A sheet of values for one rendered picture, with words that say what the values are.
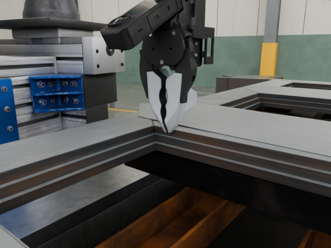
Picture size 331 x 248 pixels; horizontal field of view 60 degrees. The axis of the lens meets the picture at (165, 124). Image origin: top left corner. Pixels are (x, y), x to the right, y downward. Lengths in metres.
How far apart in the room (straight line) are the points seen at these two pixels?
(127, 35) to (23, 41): 0.61
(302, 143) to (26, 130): 0.61
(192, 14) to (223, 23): 7.31
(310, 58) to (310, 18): 0.86
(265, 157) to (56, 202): 0.40
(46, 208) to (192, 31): 0.41
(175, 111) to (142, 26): 0.12
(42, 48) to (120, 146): 0.51
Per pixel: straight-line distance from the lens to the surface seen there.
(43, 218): 0.56
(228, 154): 0.38
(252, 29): 7.57
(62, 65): 0.80
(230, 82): 4.85
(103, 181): 0.66
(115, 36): 0.34
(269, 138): 0.41
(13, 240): 0.21
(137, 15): 0.35
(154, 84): 0.41
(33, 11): 0.86
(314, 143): 0.41
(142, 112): 0.54
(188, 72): 0.38
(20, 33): 0.91
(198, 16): 0.44
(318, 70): 7.44
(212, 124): 0.46
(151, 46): 0.41
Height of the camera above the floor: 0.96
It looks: 14 degrees down
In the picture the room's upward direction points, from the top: straight up
